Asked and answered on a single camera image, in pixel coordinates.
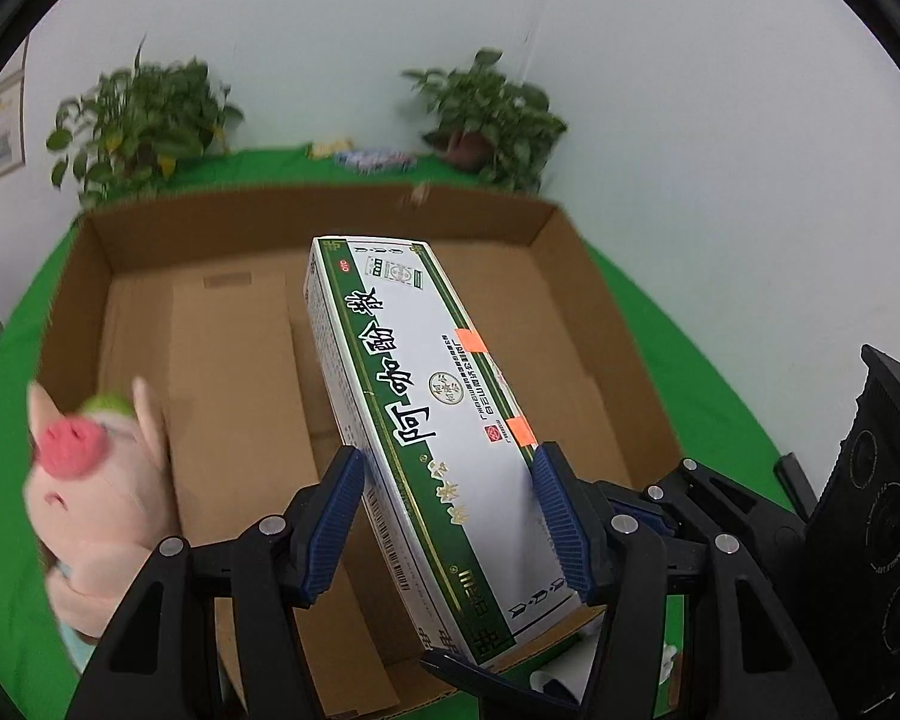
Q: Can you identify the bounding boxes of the white hair dryer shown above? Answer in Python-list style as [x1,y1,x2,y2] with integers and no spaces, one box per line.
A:
[529,616,682,714]

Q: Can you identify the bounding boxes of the green white medicine box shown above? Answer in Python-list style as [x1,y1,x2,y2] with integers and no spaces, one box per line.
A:
[304,236,580,667]

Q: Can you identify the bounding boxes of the pink pig plush toy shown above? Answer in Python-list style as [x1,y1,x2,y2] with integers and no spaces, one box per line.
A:
[23,377,176,671]

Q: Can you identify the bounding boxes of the small black device on table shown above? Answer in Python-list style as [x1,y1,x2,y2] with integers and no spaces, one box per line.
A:
[774,454,818,522]

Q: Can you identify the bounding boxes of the large open cardboard tray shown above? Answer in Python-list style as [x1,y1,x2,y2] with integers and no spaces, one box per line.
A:
[35,182,685,720]

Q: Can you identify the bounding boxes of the small items behind tray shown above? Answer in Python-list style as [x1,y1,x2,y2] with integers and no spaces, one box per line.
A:
[305,138,418,174]

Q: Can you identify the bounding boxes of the right potted green plant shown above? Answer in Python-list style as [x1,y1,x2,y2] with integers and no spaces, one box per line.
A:
[401,47,569,195]

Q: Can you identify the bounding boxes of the potted green plant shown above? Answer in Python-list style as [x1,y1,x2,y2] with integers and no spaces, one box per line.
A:
[401,47,569,195]
[45,54,244,210]

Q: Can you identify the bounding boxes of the left potted green plant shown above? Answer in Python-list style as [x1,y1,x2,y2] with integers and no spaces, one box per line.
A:
[45,54,244,210]

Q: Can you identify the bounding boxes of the framed certificates on wall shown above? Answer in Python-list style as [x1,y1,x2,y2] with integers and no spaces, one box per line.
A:
[0,39,29,177]

